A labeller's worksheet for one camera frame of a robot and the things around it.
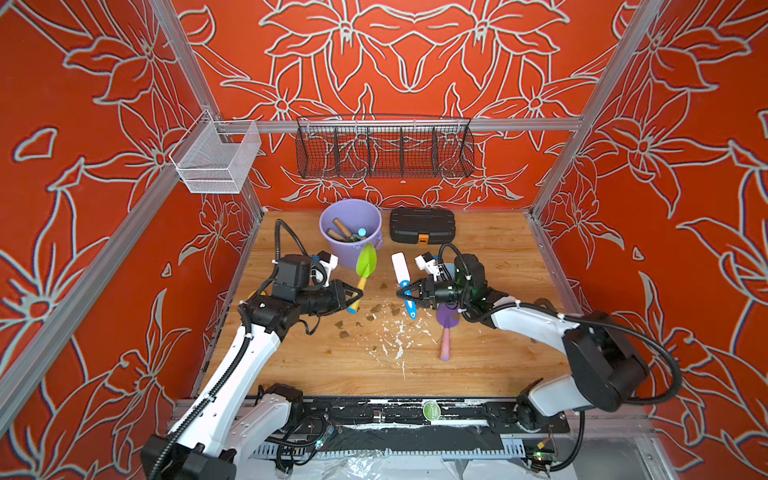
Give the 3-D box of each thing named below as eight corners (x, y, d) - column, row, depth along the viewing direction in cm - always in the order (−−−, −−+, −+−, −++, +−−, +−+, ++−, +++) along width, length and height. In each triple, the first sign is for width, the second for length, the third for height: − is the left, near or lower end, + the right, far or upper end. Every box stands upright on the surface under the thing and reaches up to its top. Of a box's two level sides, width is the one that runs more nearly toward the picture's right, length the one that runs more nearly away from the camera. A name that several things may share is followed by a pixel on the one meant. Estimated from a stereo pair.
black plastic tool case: (390, 246, 110) (391, 236, 106) (390, 218, 119) (390, 208, 115) (456, 245, 110) (459, 236, 105) (450, 218, 119) (453, 208, 115)
